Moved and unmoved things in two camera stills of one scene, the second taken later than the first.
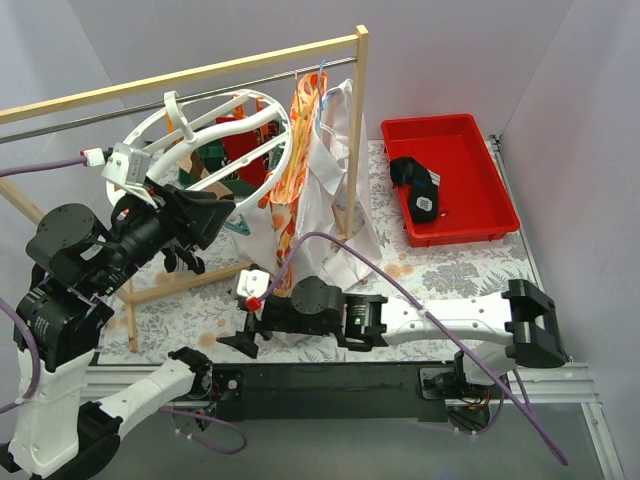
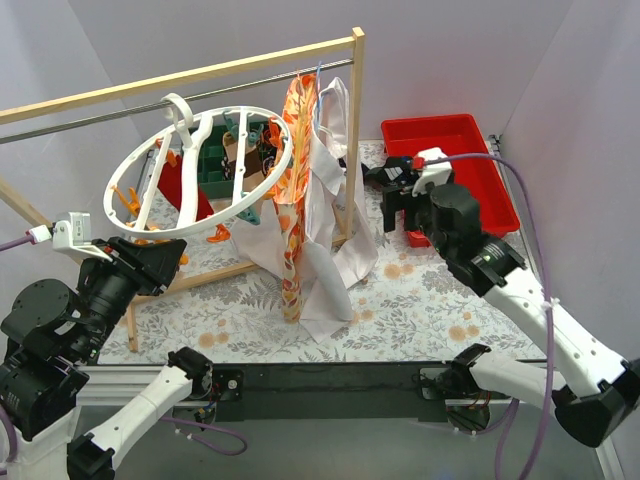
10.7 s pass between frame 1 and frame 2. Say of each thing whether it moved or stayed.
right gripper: moved
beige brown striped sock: moved
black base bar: stayed
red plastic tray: stayed
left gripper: moved
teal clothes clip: moved
